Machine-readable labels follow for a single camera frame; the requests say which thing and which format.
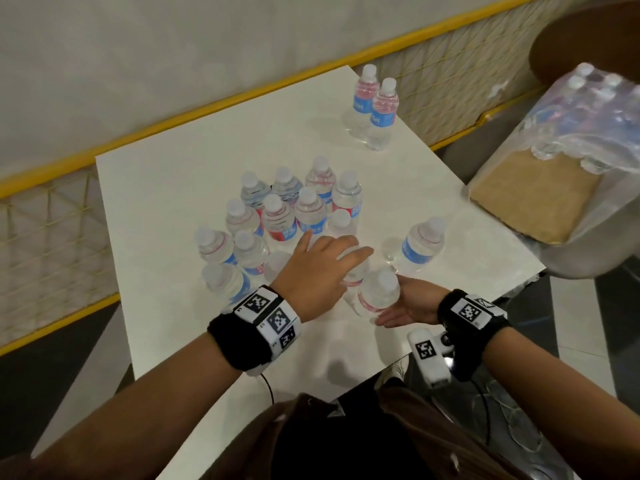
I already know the person's right hand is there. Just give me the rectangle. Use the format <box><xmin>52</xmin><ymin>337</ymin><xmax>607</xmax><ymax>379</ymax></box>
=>
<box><xmin>375</xmin><ymin>274</ymin><xmax>451</xmax><ymax>329</ymax></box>

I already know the person's left hand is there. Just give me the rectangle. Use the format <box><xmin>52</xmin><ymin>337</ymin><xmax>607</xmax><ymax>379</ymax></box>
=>
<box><xmin>269</xmin><ymin>230</ymin><xmax>375</xmax><ymax>323</ymax></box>

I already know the cluster of water bottles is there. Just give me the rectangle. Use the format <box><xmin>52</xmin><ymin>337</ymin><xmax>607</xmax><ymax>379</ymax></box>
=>
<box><xmin>193</xmin><ymin>155</ymin><xmax>373</xmax><ymax>315</ymax></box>

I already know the brown cardboard box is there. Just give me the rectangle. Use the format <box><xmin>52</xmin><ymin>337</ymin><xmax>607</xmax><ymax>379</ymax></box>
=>
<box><xmin>469</xmin><ymin>149</ymin><xmax>603</xmax><ymax>245</ymax></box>

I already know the group of clear water bottles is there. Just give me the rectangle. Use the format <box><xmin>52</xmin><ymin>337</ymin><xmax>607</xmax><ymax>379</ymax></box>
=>
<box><xmin>519</xmin><ymin>62</ymin><xmax>640</xmax><ymax>175</ymax></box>

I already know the person's left forearm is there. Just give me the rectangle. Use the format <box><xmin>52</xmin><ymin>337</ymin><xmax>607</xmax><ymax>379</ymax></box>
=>
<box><xmin>29</xmin><ymin>332</ymin><xmax>243</xmax><ymax>480</ymax></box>

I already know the person's right forearm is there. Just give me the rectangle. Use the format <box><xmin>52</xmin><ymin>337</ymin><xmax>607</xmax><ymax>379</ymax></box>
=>
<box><xmin>482</xmin><ymin>327</ymin><xmax>640</xmax><ymax>480</ymax></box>

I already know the white shoe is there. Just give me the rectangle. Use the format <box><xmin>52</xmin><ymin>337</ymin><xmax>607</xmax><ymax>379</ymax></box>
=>
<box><xmin>377</xmin><ymin>355</ymin><xmax>410</xmax><ymax>391</ymax></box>

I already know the brown sweater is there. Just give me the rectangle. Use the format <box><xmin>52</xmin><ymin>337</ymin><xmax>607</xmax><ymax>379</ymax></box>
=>
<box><xmin>0</xmin><ymin>387</ymin><xmax>531</xmax><ymax>480</ymax></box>

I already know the black garment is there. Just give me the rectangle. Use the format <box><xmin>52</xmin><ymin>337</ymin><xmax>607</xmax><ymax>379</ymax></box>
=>
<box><xmin>272</xmin><ymin>394</ymin><xmax>436</xmax><ymax>480</ymax></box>

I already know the white table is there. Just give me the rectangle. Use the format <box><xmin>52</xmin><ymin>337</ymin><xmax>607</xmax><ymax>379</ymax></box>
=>
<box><xmin>93</xmin><ymin>64</ymin><xmax>547</xmax><ymax>480</ymax></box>

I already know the brown chair backrest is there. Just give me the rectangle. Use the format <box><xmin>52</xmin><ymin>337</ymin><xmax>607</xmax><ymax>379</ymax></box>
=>
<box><xmin>529</xmin><ymin>0</ymin><xmax>640</xmax><ymax>88</ymax></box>

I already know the yellow wire mesh fence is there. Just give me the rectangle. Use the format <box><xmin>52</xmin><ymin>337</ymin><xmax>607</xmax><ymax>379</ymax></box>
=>
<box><xmin>0</xmin><ymin>0</ymin><xmax>596</xmax><ymax>358</ymax></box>

